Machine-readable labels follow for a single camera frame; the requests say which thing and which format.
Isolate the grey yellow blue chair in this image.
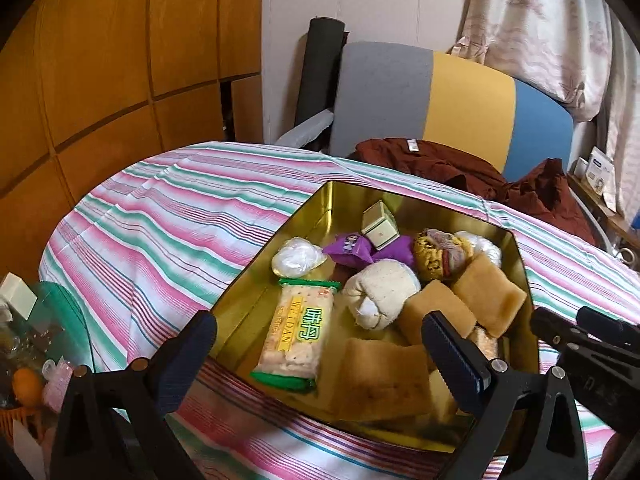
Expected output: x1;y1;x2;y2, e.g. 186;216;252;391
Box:
277;41;574;181

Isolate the gold metal tin box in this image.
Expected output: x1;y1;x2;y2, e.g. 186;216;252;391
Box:
213;181;539;452

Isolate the yellow patterned sock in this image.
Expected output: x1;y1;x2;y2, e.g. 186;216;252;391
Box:
412;229;473;282

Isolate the white blue product box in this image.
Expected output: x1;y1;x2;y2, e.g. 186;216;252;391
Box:
584;146;614;196

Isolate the black rolled mat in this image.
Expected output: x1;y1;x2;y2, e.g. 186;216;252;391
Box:
294;18;348;126

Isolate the wooden wardrobe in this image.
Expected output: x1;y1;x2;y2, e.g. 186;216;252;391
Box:
1;0;264;282

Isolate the white plastic bag ball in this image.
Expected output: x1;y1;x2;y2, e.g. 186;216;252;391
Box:
271;236;326;278

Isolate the cream plush toy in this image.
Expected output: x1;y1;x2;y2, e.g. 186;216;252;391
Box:
342;259;421;330

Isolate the small green white box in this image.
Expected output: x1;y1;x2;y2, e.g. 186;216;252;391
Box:
360;200;400;250

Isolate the white cube box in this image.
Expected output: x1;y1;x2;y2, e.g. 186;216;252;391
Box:
1;273;37;320

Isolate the wooden side table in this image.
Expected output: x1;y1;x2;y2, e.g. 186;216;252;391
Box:
567;174;639;254

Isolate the green Weidan cracker packet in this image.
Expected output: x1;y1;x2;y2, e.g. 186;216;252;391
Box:
250;278;342;393

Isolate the brown cardboard box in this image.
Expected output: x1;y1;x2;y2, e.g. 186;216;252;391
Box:
428;370;458;425

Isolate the dark red garment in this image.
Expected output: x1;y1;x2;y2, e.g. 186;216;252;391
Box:
348;138;596;245

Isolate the yellow sponge wedge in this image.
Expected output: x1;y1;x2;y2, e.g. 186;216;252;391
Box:
452;254;527;338

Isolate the striped pink green tablecloth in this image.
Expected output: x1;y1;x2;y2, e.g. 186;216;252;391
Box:
39;142;639;479

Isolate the yellow sponge block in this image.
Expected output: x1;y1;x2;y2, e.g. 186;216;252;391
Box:
331;338;432;422

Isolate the pink patterned curtain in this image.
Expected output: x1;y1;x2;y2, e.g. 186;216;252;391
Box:
451;0;639;220

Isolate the tan sponge block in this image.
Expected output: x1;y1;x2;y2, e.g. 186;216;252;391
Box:
396;280;476;346

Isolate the purple snack packet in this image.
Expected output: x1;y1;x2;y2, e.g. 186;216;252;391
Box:
322;233;414;270

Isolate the orange fruit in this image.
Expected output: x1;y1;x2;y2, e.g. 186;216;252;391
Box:
12;367;43;408

